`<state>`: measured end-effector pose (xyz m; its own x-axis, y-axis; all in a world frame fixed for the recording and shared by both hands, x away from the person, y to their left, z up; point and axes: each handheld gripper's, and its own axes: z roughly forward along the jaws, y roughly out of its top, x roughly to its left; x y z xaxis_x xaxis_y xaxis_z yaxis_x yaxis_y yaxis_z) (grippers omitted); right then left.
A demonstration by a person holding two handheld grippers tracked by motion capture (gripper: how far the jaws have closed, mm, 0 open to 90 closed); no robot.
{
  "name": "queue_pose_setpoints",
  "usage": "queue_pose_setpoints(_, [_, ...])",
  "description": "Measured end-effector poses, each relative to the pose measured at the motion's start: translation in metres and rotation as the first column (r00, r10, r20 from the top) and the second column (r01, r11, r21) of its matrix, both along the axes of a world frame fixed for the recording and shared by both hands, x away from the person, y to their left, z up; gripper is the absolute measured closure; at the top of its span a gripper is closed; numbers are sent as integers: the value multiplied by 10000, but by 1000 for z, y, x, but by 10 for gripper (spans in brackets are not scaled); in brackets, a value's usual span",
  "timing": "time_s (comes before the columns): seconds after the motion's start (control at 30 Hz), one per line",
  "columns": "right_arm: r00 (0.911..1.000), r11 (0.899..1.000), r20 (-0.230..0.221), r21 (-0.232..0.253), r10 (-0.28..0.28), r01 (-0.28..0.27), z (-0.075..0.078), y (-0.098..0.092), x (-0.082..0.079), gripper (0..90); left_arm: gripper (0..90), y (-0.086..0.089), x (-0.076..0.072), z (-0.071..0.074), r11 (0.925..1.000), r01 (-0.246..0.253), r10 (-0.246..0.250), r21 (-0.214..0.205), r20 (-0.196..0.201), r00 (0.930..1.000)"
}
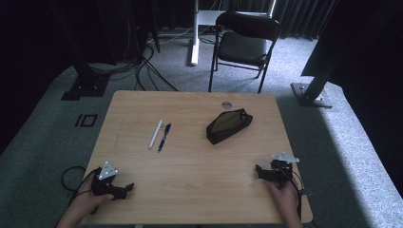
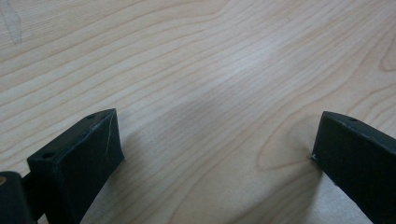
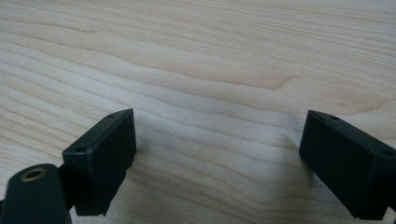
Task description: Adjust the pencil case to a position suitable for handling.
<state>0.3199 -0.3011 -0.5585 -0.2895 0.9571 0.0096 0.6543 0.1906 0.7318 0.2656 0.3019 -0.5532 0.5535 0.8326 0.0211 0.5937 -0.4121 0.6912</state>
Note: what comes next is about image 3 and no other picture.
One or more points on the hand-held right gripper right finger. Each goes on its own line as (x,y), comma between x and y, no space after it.
(348,168)

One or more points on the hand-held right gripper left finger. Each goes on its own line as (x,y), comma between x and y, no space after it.
(99,168)

